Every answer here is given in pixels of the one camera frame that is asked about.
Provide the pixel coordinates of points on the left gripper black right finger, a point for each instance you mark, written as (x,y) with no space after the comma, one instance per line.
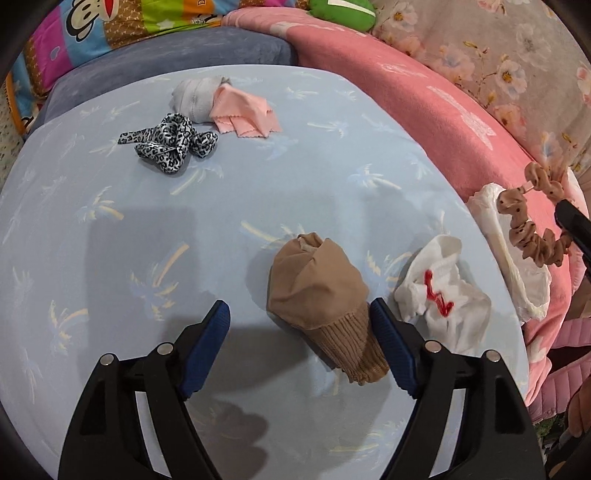
(496,438)

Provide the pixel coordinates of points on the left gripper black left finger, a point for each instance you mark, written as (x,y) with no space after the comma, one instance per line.
(104,439)

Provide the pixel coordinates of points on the brown polka dot scrunchie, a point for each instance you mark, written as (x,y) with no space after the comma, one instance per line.
(544,250)

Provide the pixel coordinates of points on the brown sock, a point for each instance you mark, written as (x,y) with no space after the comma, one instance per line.
(314,288)

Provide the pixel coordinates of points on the leopard print fabric strip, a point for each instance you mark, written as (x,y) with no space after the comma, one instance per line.
(168,144)

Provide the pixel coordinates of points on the white lined trash bin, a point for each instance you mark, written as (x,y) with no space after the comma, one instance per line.
(528,285)

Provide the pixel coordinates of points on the person's right hand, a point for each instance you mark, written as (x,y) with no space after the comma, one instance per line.
(579,411)

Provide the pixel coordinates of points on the pink blanket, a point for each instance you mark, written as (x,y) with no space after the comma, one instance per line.
(467,144)

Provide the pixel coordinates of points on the grey floral quilt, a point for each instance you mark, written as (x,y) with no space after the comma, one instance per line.
(515,58)

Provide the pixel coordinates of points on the light blue palm print sheet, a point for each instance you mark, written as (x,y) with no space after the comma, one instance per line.
(100,253)

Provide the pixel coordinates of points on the green check mark cushion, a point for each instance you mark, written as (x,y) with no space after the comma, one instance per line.
(358,15)

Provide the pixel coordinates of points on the speckled white bedsheet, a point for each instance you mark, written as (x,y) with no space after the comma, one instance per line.
(11,140)

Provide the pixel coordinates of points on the pink cloth piece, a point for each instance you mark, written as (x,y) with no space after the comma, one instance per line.
(249,116)

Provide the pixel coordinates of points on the grey white sock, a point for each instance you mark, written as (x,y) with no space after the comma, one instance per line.
(193,98)

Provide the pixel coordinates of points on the dark blue velvet cushion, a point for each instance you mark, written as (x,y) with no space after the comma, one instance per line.
(171,52)

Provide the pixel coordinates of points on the colourful monkey print pillow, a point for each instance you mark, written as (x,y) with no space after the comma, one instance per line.
(76,32)

